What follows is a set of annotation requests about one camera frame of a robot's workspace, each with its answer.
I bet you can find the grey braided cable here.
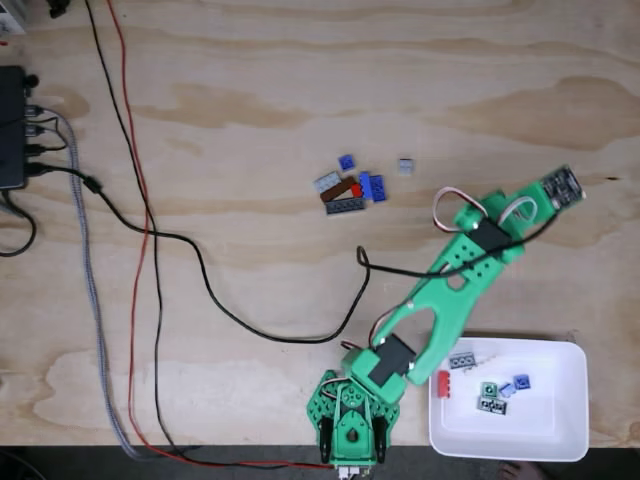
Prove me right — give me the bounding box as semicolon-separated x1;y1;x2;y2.
29;104;151;461

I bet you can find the thick black USB cable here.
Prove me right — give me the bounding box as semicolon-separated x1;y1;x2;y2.
24;162;561;344

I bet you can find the short black USB cable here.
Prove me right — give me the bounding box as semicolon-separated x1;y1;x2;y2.
27;114;70;154

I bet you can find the thin black cable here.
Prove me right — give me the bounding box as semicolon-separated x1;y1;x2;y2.
84;0;331;469

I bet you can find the brown long lego brick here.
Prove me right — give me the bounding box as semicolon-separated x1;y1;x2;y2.
319;175;359;203

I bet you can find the white servo cable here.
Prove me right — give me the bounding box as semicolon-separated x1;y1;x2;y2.
497;197;539;226
432;187;489;235

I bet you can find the white plastic bin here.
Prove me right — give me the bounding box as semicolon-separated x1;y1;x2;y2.
428;336;590;462

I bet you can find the person's foot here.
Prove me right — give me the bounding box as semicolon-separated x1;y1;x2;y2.
499;460;539;480

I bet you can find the white box device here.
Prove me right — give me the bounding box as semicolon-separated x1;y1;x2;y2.
0;0;27;35

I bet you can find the dark grey USB hub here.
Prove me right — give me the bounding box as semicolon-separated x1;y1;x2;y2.
0;64;30;191

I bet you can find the thin red cable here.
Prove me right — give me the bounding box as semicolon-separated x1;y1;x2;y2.
107;0;336;471

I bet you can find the black looped cable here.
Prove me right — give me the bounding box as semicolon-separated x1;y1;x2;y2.
0;192;39;259

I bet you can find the dark grey long lego brick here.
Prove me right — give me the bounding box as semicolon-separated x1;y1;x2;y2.
324;197;368;217

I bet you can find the camera circuit board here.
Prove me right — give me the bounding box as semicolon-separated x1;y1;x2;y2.
540;163;587;209

